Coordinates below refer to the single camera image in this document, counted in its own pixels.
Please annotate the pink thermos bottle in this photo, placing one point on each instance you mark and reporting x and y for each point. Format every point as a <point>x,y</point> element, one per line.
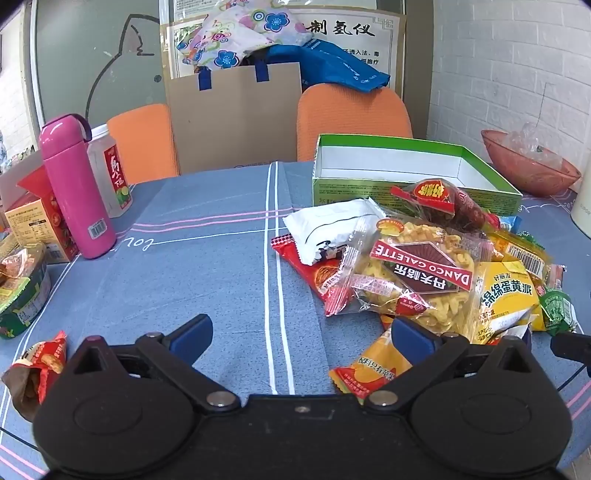
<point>74,194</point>

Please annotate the calligraphy wall poster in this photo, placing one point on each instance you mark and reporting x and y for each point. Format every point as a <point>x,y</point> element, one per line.
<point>369,32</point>

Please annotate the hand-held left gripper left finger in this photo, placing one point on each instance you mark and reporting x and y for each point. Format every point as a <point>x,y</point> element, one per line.
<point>194,333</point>

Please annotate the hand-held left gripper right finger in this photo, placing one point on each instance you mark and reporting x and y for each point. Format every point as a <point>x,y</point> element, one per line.
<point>411,339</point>

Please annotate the blue plastic bag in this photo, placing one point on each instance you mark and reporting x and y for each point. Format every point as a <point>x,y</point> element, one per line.
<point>332,64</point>

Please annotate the brown paper bag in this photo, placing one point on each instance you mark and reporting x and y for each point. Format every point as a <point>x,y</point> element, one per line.
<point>231,120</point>

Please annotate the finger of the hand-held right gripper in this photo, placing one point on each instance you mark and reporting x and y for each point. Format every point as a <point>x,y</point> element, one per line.
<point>570,346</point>

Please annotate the frosted glass panel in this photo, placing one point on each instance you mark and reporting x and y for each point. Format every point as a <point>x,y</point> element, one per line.
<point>92,46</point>

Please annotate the green instant noodle bowl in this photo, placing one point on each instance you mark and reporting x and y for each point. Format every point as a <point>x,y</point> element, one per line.
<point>23,295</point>

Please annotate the blue green snack packet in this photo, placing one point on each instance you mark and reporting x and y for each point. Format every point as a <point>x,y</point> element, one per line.
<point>510,224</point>

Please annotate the clear plastic wrappers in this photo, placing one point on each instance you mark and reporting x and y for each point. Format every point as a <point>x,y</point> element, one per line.
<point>531,143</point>

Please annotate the yellow pie packet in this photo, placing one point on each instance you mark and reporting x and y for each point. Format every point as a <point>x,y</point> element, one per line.
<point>508,290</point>

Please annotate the clear bag of yellow crackers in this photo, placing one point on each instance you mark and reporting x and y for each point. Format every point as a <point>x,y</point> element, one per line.
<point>425,258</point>

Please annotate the clear bottle with red label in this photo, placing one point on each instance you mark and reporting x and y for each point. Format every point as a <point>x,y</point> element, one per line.
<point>113,180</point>

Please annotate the yellow packet with barcode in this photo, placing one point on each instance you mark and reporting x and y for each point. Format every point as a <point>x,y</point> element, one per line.
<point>521,251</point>

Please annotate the floral cloth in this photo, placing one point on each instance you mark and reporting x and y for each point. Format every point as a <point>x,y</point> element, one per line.
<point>231,32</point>

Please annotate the blue striped tablecloth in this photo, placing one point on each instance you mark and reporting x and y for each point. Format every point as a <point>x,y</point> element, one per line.
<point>194,258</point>

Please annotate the orange carton box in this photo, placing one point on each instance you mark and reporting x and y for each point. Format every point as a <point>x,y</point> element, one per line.
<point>41,226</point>

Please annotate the green and white cardboard box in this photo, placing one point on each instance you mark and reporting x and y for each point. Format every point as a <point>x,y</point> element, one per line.
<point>351,194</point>

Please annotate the pink plastic bowl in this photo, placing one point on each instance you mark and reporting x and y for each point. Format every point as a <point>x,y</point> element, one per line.
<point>531,177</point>

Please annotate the opened red snack packet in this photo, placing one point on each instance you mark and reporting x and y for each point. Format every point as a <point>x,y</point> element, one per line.
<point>41,360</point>

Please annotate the clear bag of dark dates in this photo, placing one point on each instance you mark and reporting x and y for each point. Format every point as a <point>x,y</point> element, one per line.
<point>461,207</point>

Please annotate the orange yellow snack packet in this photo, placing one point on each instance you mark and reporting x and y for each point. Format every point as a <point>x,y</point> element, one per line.
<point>364,374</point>

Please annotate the white container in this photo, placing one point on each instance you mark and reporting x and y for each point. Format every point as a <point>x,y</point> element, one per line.
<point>582,207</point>

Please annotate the orange chair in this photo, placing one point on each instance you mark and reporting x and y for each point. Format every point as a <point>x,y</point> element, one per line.
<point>143,143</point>
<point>351,115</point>

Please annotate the red snack packet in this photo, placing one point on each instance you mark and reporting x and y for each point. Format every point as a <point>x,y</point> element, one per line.
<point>323,281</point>
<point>41,360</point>

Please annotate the white snack packet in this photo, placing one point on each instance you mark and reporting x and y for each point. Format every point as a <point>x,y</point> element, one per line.
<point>323,226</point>

